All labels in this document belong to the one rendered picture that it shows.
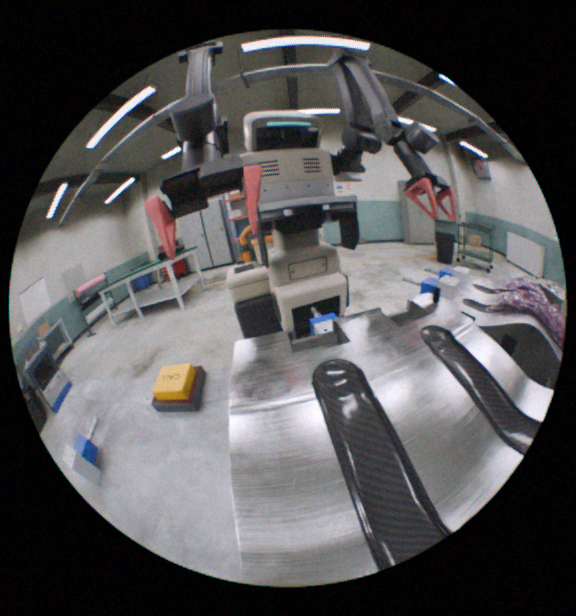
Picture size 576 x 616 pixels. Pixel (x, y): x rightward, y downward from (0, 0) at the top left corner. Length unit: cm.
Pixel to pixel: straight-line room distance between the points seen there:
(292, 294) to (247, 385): 42
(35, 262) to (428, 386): 681
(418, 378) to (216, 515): 22
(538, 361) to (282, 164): 69
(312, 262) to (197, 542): 65
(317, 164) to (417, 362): 56
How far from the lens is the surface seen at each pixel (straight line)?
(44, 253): 682
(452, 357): 20
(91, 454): 37
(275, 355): 17
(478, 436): 16
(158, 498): 27
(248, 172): 23
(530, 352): 34
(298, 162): 59
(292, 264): 57
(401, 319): 26
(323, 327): 27
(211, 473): 23
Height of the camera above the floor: 100
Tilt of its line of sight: 26 degrees down
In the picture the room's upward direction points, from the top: 11 degrees counter-clockwise
